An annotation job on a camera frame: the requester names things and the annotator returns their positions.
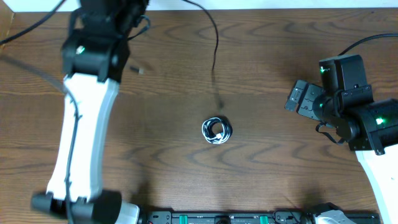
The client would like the cardboard box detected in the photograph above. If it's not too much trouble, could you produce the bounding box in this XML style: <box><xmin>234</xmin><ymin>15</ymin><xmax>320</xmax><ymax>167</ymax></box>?
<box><xmin>0</xmin><ymin>0</ymin><xmax>15</xmax><ymax>40</ymax></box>

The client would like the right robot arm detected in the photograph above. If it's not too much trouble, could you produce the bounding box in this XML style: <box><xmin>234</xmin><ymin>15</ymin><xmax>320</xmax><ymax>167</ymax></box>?
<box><xmin>285</xmin><ymin>55</ymin><xmax>397</xmax><ymax>223</ymax></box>

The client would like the white usb cable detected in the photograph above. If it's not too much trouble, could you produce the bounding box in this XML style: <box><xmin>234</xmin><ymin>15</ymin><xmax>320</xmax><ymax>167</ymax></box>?
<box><xmin>201</xmin><ymin>118</ymin><xmax>232</xmax><ymax>144</ymax></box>

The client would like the black usb cable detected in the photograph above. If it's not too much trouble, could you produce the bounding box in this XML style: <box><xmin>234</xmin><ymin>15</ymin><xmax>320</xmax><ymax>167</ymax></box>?
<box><xmin>202</xmin><ymin>116</ymin><xmax>233</xmax><ymax>144</ymax></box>
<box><xmin>129</xmin><ymin>0</ymin><xmax>225</xmax><ymax>110</ymax></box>

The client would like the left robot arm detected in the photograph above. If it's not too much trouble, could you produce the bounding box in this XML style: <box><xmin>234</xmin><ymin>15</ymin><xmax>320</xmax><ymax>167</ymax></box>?
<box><xmin>31</xmin><ymin>0</ymin><xmax>147</xmax><ymax>224</ymax></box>

